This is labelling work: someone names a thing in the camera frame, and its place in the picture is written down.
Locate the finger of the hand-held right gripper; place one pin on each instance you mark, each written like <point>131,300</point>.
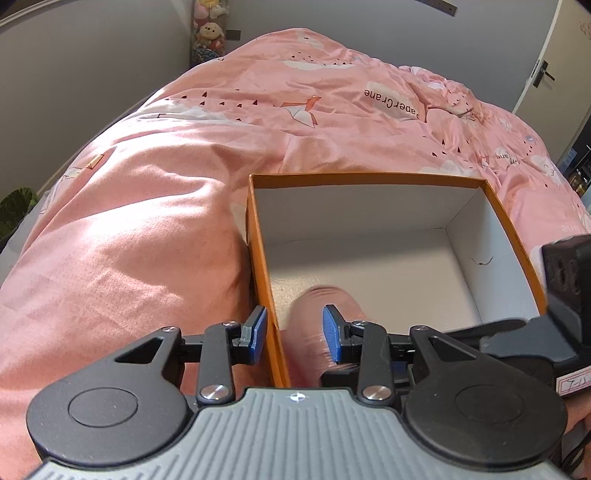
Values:
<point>466,331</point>

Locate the pink fabric pouch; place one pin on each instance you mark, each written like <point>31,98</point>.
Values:
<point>304,323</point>

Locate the green plant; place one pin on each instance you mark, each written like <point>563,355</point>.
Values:
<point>16,207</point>

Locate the orange cardboard box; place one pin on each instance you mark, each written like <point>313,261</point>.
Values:
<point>263,258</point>

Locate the white door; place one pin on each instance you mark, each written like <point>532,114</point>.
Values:
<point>563,46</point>

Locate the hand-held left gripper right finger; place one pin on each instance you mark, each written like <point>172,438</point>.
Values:
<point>330,333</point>

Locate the small grey wall plate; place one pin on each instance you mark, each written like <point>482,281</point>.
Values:
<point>233,34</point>

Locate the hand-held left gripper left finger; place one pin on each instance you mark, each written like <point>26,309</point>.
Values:
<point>261,328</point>

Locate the grey wall panel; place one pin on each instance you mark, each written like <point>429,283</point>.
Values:
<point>438,5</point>

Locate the clear tube of plush toys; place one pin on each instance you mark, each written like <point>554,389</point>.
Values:
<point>207,32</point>

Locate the pink printed blanket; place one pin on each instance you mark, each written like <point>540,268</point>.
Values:
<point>138,230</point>

